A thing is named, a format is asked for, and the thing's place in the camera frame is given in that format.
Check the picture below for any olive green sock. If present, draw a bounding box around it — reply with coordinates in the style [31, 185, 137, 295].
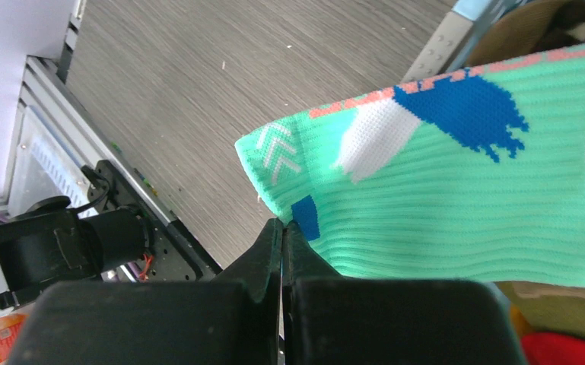
[497, 281, 585, 339]

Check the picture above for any light blue plastic basket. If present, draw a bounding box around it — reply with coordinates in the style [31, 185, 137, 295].
[402, 0, 585, 84]

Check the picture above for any mint green blue sock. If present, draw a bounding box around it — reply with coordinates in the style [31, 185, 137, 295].
[235, 43, 585, 287]

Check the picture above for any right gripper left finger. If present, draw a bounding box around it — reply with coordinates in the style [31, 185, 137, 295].
[8, 219, 284, 364]

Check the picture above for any tan brown sock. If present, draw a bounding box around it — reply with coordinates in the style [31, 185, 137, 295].
[465, 0, 585, 66]

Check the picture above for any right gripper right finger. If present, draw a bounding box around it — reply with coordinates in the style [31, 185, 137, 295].
[281, 223, 526, 364]

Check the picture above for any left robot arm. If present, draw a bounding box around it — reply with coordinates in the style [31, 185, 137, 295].
[0, 196, 153, 309]

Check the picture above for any red white patterned sock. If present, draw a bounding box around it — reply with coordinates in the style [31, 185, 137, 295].
[520, 332, 585, 365]

